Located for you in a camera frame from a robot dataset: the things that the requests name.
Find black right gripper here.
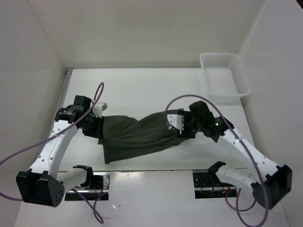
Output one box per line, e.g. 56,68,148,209
176,110,203,139

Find dark olive green shorts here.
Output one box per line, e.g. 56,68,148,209
98,112,196,164

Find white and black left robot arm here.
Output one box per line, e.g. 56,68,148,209
16,96,107,207

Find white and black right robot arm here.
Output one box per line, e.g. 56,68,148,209
170,101,293,210

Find white perforated plastic basket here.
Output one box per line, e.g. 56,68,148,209
199,52,252,102

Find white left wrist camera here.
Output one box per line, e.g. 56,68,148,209
92,102,107,118

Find aluminium table edge rail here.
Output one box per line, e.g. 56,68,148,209
47,67,74,147

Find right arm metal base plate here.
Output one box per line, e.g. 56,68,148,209
192,171,237,199

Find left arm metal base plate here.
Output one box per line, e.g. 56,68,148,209
73,172,111,201

